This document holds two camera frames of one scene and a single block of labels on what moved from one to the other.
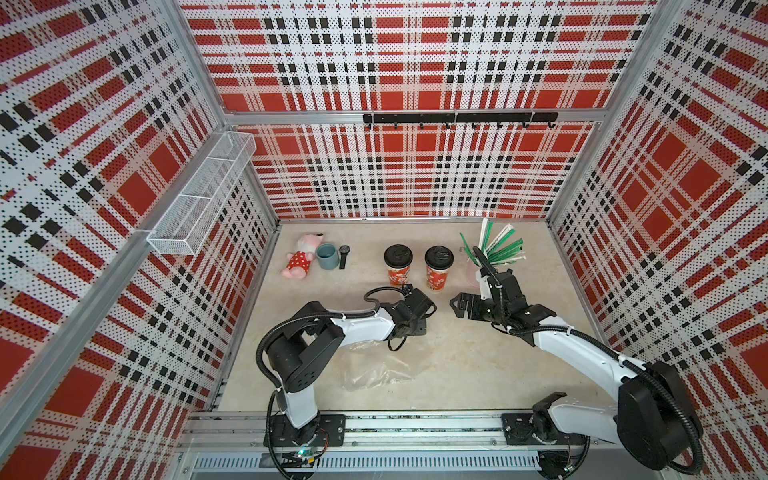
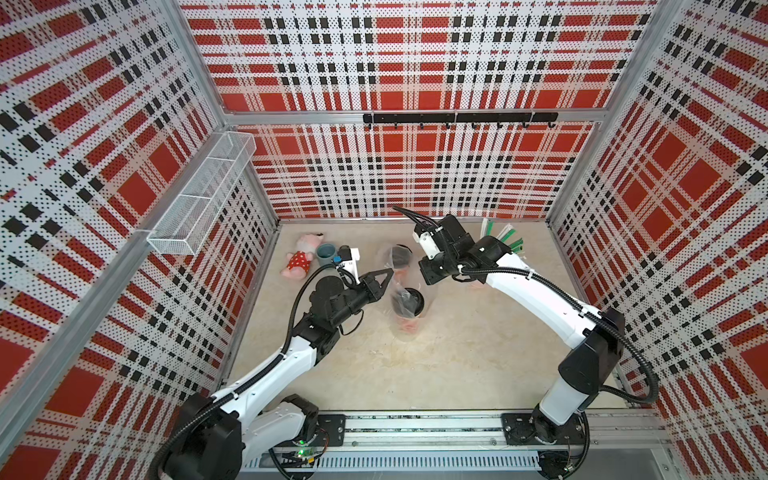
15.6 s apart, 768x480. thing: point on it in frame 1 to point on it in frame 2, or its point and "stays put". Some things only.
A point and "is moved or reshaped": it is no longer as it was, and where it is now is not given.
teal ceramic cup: (327, 256) stays put
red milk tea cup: (438, 258) is moved or reshaped
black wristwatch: (344, 250) stays put
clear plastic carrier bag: (370, 364) to (409, 302)
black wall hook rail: (473, 118) stays put
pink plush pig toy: (299, 261) stays put
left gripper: (421, 327) to (375, 290)
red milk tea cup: (398, 258) stays put
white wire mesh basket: (186, 223) stays put
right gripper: (474, 301) to (425, 268)
